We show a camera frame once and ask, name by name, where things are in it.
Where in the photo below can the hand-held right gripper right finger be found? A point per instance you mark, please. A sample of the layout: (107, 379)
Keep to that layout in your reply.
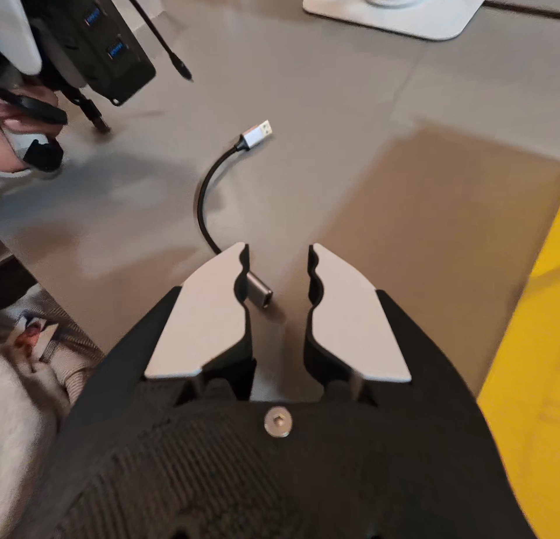
(354, 329)

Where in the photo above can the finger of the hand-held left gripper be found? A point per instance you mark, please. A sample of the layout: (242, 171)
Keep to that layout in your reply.
(17, 31)

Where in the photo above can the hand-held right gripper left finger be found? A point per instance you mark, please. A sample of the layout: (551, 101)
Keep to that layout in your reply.
(205, 324)

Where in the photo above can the black USB hub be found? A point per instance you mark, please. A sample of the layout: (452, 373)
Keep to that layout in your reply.
(87, 36)

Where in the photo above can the person's left hand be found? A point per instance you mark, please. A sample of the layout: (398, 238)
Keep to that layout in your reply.
(11, 123)

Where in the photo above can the yellow plastic bin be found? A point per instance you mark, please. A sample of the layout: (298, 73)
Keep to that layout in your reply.
(525, 373)

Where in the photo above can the person's grey sweatshirt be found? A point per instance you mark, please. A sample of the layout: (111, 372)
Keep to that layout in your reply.
(22, 438)

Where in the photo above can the white document stand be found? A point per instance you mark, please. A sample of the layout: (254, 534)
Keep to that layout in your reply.
(437, 18)

